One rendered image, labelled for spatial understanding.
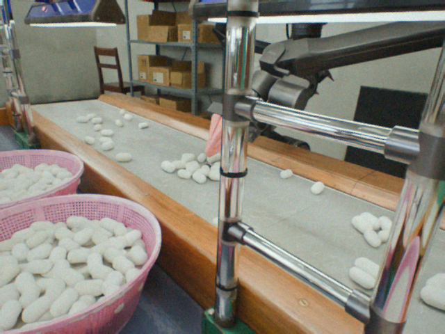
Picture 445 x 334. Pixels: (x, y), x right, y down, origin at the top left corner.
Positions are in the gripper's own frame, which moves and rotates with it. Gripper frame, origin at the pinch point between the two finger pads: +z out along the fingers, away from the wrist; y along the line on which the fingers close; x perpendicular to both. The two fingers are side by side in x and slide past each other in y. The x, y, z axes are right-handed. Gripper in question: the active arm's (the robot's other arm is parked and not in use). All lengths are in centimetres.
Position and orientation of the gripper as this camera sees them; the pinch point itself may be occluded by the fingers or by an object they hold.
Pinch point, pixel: (209, 152)
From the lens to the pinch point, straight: 59.2
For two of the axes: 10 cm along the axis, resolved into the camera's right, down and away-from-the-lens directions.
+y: 6.9, 3.0, -6.6
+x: 4.3, 5.7, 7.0
